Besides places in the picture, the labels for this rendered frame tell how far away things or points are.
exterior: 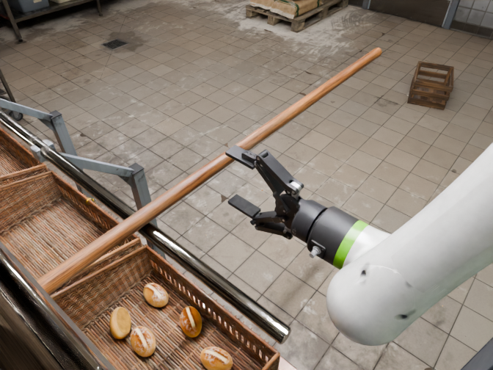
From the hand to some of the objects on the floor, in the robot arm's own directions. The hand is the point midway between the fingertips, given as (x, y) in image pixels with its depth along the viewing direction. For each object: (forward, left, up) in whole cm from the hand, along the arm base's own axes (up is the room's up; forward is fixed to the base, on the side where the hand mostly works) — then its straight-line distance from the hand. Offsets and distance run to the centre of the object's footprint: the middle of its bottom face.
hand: (235, 178), depth 77 cm
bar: (+36, +8, -120) cm, 125 cm away
